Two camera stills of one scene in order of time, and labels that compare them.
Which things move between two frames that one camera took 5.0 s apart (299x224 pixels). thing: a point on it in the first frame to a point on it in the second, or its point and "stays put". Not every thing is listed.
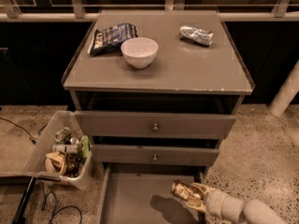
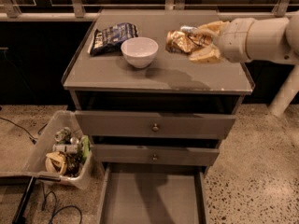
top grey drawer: [134, 124] stays put
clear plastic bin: [63, 152] stays put
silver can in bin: [64, 135] stays put
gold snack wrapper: [182, 189] to [186, 40]
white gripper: [214, 202] to [234, 40]
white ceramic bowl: [139, 52] stays put
